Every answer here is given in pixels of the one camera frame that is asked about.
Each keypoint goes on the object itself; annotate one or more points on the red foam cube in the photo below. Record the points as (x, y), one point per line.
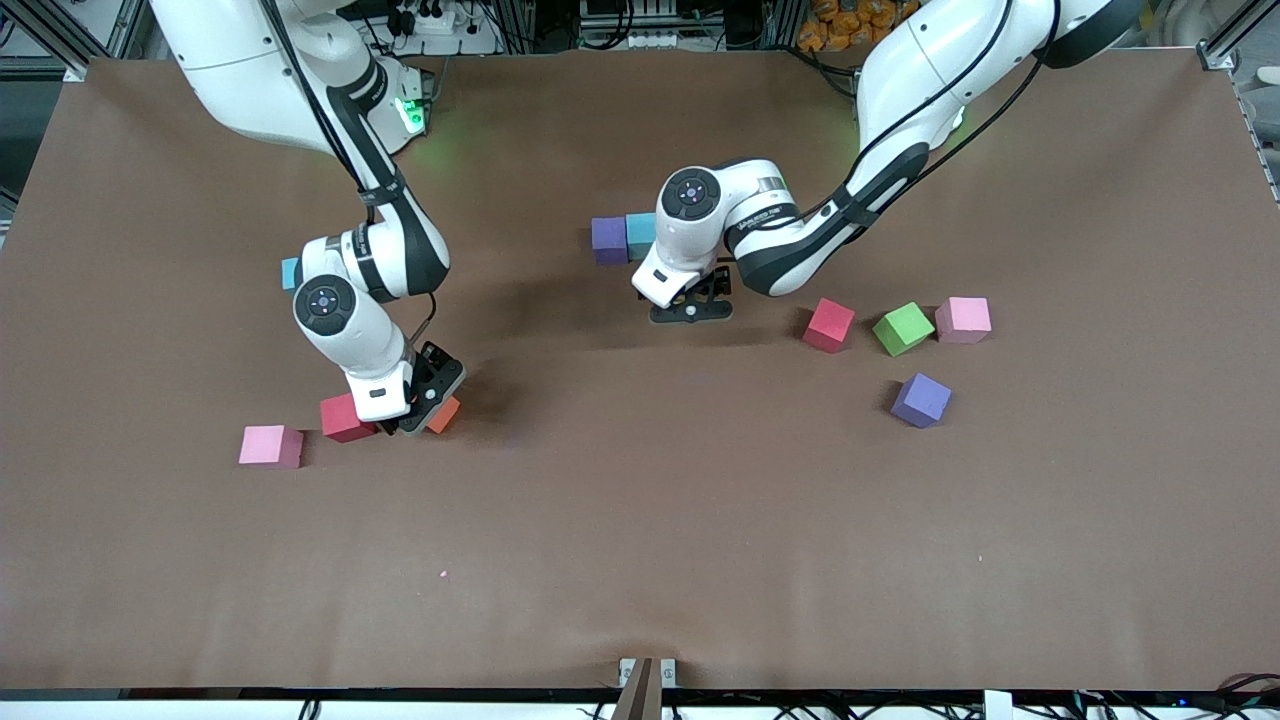
(340, 418)
(829, 325)

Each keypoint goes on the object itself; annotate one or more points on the white power strip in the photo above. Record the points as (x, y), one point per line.
(435, 20)

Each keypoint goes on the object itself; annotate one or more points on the orange foam cube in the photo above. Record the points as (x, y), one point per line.
(446, 416)

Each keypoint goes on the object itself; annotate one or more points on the pile of orange objects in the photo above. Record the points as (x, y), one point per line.
(850, 20)

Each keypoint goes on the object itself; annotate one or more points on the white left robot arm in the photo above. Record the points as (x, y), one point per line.
(930, 70)

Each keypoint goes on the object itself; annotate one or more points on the pink foam cube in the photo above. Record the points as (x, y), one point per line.
(963, 319)
(268, 445)

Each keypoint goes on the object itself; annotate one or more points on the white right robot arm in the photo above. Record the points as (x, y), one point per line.
(240, 70)

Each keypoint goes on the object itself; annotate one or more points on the purple foam cube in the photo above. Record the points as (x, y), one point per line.
(608, 240)
(920, 400)

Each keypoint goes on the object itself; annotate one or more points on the aluminium frame post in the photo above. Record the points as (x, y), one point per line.
(72, 68)
(1222, 45)

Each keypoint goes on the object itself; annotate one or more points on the metal table edge bracket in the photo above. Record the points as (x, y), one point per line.
(647, 680)

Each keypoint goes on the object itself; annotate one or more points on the cyan foam cube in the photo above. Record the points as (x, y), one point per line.
(640, 235)
(289, 274)

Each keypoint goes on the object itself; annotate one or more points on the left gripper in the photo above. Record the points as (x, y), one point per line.
(722, 281)

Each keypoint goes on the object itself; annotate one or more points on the green foam cube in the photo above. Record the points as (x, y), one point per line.
(903, 329)

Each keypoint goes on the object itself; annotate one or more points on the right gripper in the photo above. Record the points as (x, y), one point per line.
(437, 381)

